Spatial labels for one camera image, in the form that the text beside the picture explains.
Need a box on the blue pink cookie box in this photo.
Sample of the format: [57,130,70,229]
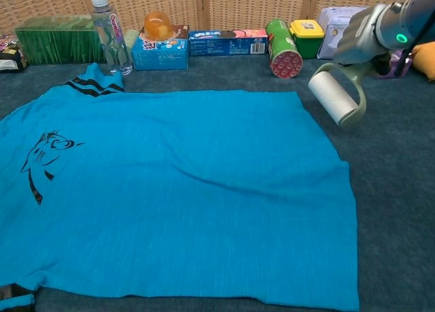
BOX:
[188,29,269,57]

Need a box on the green transparent plastic box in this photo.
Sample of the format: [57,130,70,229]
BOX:
[14,14,106,67]

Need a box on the white tissue pack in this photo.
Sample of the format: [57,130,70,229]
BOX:
[316,5,370,60]

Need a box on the green chips can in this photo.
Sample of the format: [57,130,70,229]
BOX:
[265,18,303,80]

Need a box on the black purple snack bag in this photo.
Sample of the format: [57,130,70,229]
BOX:
[0,33,29,73]

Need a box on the small purple pack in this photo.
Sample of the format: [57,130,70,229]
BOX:
[377,52,414,80]

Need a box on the blue snack box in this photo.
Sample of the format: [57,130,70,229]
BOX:
[130,24,190,71]

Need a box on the green container with yellow lid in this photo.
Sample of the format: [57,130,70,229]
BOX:
[288,19,326,60]

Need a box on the clear water bottle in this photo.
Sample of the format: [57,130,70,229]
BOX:
[90,0,134,77]

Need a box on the yellow plush toy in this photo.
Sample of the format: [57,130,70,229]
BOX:
[411,41,435,82]

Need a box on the pale green lint roller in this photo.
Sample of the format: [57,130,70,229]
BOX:
[307,62,375,128]

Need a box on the blue T-shirt with black print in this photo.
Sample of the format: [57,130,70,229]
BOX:
[0,63,360,312]

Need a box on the wicker folding screen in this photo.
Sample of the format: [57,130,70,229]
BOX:
[0,0,419,37]

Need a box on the dark teal table carpet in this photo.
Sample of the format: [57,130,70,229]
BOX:
[0,55,435,312]

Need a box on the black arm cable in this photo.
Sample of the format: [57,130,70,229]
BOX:
[396,26,430,77]

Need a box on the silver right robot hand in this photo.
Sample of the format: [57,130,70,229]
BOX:
[332,4,392,79]

